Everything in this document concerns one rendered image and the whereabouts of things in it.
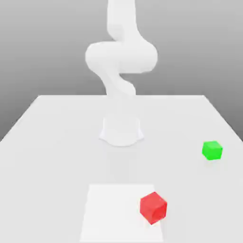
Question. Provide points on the small red cube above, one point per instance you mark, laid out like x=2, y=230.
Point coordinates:
x=152, y=207

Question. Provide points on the small green cube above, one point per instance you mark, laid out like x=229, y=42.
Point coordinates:
x=212, y=150

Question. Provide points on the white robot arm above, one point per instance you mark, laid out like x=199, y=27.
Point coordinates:
x=121, y=57

